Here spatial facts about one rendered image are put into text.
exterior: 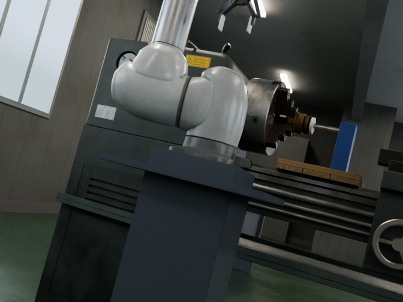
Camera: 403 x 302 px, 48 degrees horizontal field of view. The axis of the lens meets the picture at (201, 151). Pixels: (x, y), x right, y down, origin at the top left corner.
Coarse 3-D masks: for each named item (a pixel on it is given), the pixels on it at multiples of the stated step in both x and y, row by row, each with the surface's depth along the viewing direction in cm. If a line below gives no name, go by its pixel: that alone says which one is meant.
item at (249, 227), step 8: (248, 216) 440; (256, 216) 459; (264, 216) 470; (248, 224) 444; (256, 224) 464; (248, 232) 448; (256, 232) 468; (240, 264) 469; (248, 264) 466; (248, 272) 464
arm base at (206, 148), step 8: (192, 136) 128; (184, 144) 130; (192, 144) 127; (200, 144) 125; (208, 144) 125; (216, 144) 125; (224, 144) 126; (184, 152) 126; (192, 152) 125; (200, 152) 124; (208, 152) 124; (216, 152) 125; (224, 152) 126; (232, 152) 128; (216, 160) 123; (224, 160) 121; (232, 160) 128; (240, 160) 128; (248, 160) 128; (248, 168) 129
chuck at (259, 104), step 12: (264, 84) 185; (276, 84) 184; (252, 96) 182; (264, 96) 180; (276, 96) 185; (252, 108) 180; (264, 108) 178; (264, 120) 178; (252, 132) 182; (264, 132) 180; (252, 144) 186; (264, 144) 183
